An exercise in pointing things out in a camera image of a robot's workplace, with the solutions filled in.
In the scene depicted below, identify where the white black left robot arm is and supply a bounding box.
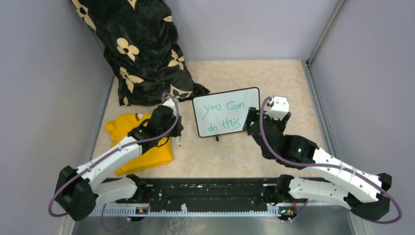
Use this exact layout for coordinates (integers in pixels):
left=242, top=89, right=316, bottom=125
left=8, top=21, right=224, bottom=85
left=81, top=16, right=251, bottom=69
left=48, top=101, right=183, bottom=221

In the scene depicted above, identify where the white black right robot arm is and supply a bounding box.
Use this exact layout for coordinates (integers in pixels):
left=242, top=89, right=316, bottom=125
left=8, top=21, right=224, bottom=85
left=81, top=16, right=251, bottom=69
left=244, top=107, right=392, bottom=221

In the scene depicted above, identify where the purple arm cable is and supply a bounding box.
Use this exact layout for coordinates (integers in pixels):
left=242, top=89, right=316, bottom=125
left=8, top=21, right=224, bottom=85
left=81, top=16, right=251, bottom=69
left=47, top=93, right=181, bottom=217
left=258, top=96, right=403, bottom=224

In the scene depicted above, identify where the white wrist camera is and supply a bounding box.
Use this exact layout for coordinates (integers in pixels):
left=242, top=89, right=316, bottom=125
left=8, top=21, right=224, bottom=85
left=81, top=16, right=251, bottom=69
left=265, top=96, right=289, bottom=120
left=162, top=97, right=178, bottom=116

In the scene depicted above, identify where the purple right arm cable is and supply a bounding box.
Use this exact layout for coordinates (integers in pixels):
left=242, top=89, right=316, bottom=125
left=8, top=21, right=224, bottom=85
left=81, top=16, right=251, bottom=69
left=258, top=96, right=403, bottom=224

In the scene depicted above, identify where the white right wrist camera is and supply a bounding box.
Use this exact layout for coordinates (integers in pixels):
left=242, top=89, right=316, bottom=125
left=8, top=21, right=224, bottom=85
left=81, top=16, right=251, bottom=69
left=265, top=96, right=289, bottom=120

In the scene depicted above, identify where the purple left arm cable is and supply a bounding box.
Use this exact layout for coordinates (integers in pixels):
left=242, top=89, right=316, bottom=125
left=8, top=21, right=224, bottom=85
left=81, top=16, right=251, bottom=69
left=47, top=93, right=181, bottom=217

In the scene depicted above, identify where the black floral blanket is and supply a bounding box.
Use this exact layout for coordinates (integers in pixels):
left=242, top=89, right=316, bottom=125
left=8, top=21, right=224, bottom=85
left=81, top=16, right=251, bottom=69
left=71, top=0, right=209, bottom=106

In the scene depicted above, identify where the white whiteboard black frame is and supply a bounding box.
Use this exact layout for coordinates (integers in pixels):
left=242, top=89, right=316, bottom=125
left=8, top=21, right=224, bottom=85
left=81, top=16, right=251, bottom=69
left=192, top=87, right=260, bottom=138

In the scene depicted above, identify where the aluminium frame rail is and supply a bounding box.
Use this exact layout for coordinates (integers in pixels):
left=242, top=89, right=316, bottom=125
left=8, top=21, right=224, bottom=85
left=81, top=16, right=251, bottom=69
left=57, top=183, right=370, bottom=235

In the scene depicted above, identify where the white slotted cable duct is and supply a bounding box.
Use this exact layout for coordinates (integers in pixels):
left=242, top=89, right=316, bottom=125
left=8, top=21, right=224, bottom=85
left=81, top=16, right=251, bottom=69
left=89, top=204, right=281, bottom=217

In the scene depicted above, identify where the yellow folded cloth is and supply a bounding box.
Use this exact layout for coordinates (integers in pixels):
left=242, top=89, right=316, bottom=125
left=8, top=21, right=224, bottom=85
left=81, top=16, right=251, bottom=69
left=104, top=113, right=173, bottom=176

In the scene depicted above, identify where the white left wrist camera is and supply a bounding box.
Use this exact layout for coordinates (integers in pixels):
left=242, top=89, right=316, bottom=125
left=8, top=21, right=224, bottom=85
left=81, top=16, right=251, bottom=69
left=162, top=97, right=178, bottom=116

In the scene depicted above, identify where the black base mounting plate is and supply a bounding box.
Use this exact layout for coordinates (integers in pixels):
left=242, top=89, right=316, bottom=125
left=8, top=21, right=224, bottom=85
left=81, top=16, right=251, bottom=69
left=115, top=177, right=307, bottom=214

